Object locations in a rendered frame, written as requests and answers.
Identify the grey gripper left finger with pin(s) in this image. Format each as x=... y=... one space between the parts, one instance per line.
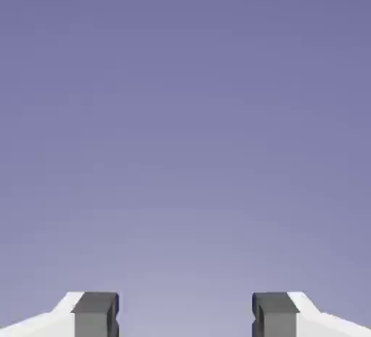
x=91 y=318

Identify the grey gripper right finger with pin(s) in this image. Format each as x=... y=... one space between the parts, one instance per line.
x=276 y=318

